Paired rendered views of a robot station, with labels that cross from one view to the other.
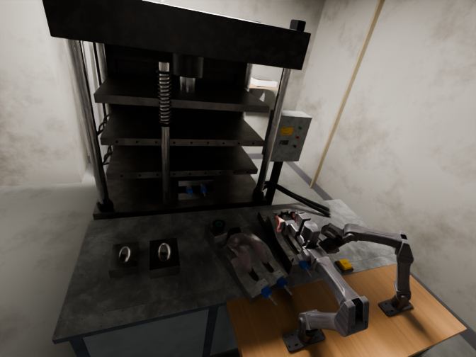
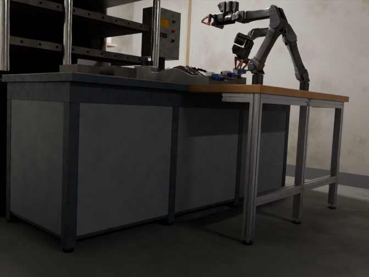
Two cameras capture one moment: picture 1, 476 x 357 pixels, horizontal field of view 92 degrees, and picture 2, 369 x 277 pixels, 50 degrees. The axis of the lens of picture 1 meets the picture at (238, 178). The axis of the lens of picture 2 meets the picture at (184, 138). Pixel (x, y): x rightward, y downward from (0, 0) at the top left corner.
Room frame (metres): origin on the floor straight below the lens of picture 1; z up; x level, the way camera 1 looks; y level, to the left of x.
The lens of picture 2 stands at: (-1.32, 0.89, 0.68)
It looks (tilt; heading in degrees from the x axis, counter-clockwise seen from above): 5 degrees down; 335
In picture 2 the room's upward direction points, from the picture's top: 3 degrees clockwise
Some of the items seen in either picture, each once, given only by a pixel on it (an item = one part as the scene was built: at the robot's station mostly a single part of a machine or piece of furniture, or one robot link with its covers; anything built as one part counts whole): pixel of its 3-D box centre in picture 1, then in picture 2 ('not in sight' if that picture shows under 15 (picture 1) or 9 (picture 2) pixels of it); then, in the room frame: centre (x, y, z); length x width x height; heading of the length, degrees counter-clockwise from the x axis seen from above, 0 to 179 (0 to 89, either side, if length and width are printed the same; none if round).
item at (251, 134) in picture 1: (185, 124); (60, 20); (1.79, 0.50, 1.26); 1.10 x 0.74 x 0.05; 112
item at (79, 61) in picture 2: (191, 173); (74, 73); (1.69, 0.40, 0.87); 0.50 x 0.27 x 0.17; 22
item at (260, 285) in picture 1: (268, 293); (217, 76); (0.71, -0.25, 0.85); 0.13 x 0.05 x 0.05; 40
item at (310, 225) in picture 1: (310, 240); (234, 11); (0.72, -0.34, 1.24); 0.12 x 0.09 x 0.12; 24
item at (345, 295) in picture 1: (331, 285); (259, 20); (0.57, -0.42, 1.17); 0.30 x 0.09 x 0.12; 24
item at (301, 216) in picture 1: (299, 222); (222, 11); (0.81, -0.31, 1.25); 0.07 x 0.06 x 0.11; 114
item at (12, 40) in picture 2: (184, 151); (59, 54); (1.79, 0.50, 1.01); 1.10 x 0.74 x 0.05; 112
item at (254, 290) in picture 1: (244, 251); (179, 77); (0.95, -0.11, 0.85); 0.50 x 0.26 x 0.11; 40
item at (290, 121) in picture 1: (271, 188); (158, 98); (1.89, -0.34, 0.73); 0.30 x 0.22 x 1.47; 112
